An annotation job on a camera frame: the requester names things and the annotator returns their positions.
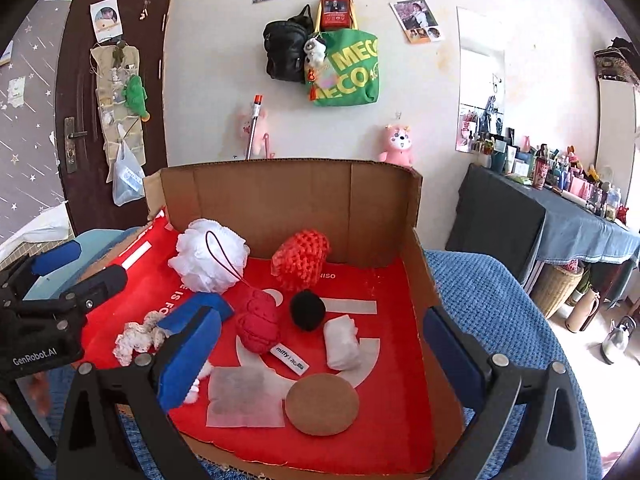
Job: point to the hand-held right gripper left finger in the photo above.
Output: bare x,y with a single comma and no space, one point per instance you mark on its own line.
190,355

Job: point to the stick with orange cap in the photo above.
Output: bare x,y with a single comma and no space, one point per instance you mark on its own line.
256,120

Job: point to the black backpack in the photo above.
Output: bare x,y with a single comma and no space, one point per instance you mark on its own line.
285,52

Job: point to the red tassel charm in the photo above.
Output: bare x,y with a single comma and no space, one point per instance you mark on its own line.
313,82

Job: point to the green tote bag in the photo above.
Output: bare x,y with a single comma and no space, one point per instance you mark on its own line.
350,70

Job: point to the red printed bag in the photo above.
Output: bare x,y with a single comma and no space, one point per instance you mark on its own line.
390,385

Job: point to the beige hanging door organizer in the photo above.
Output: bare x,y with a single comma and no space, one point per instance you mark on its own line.
107,95

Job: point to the cluttered table with bottles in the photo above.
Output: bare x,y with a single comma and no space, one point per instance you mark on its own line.
550,170

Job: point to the dark grey cloth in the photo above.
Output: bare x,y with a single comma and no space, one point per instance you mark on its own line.
495,225

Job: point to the black clothes pile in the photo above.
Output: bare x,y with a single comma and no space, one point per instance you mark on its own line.
627,47

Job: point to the photo collage wall poster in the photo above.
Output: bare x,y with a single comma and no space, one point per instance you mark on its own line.
415,20

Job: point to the cream jug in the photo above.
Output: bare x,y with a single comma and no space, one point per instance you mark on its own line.
582,312

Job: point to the metal kettle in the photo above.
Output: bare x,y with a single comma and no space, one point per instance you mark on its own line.
617,342

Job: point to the red crochet ball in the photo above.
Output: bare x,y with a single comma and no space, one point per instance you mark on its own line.
300,260

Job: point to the brown cardboard box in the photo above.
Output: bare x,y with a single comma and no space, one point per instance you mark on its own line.
300,200

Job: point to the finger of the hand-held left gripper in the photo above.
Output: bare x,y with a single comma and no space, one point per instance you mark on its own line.
100,285
55,257

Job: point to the framed wall picture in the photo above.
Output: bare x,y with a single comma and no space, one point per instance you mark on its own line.
5,55

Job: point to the white mesh bath pouf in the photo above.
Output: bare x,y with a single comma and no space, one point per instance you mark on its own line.
200,255

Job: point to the wicker basket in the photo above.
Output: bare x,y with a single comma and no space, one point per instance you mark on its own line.
555,290

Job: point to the white plastic bag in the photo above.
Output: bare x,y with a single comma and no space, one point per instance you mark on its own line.
127,180

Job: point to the pale pink plush toy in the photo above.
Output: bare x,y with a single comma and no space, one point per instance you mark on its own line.
245,127

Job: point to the white wardrobe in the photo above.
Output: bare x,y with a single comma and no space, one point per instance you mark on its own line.
612,125

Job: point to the photo print on door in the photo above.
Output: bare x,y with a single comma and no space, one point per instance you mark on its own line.
106,17

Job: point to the patterned suitcase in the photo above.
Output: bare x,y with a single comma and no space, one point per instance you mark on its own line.
615,65

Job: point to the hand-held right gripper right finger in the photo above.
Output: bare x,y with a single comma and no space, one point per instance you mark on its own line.
450,350

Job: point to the wall mirror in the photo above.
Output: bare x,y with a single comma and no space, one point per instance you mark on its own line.
480,85

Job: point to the white light switch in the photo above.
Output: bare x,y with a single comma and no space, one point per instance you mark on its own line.
16,91

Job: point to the red knitted plush with tag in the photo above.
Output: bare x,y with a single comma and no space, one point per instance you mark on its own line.
257,325

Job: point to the green plush toy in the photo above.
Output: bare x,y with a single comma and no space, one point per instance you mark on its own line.
135,95

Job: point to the teal bed sheet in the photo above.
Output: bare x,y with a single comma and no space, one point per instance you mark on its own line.
100,240

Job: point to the pink bear plush toy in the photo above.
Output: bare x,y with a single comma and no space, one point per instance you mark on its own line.
396,145

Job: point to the black pompom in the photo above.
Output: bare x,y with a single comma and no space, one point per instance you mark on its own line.
307,310

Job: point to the red and yellow bag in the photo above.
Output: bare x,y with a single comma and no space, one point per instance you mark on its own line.
335,12

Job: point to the dark brown door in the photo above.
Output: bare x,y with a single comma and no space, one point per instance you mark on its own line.
75,85

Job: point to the white paper sheet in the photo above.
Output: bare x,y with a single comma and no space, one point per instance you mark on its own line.
40,230

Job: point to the round cork coaster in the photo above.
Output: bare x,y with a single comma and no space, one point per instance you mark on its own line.
322,405

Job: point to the white non-woven packet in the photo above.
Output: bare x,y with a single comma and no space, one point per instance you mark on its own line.
245,395

